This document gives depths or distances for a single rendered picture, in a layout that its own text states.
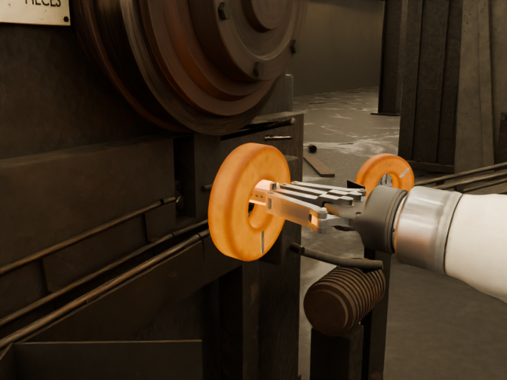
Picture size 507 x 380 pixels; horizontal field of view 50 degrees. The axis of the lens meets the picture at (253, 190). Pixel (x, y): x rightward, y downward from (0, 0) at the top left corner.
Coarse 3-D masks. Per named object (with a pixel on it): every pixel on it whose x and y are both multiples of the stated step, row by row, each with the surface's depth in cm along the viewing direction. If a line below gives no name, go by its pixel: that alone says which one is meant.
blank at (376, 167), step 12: (384, 156) 129; (396, 156) 130; (372, 168) 128; (384, 168) 130; (396, 168) 131; (408, 168) 132; (360, 180) 129; (372, 180) 129; (396, 180) 133; (408, 180) 133
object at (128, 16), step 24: (96, 0) 76; (120, 0) 72; (120, 24) 74; (120, 48) 77; (144, 48) 77; (120, 72) 81; (144, 72) 78; (144, 96) 83; (168, 96) 82; (264, 96) 105; (168, 120) 90; (192, 120) 88; (216, 120) 93; (240, 120) 99
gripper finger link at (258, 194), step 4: (256, 188) 70; (260, 188) 70; (252, 192) 69; (256, 192) 69; (260, 192) 69; (264, 192) 68; (252, 196) 70; (256, 196) 69; (260, 196) 69; (264, 196) 69; (252, 200) 70; (256, 200) 69; (260, 200) 69; (264, 200) 69; (268, 200) 66; (268, 204) 66; (268, 208) 66
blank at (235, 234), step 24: (240, 168) 66; (264, 168) 70; (288, 168) 76; (216, 192) 66; (240, 192) 66; (216, 216) 66; (240, 216) 67; (264, 216) 74; (216, 240) 68; (240, 240) 68; (264, 240) 73
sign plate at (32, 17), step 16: (0, 0) 72; (16, 0) 74; (32, 0) 76; (48, 0) 78; (64, 0) 80; (0, 16) 72; (16, 16) 74; (32, 16) 76; (48, 16) 78; (64, 16) 81
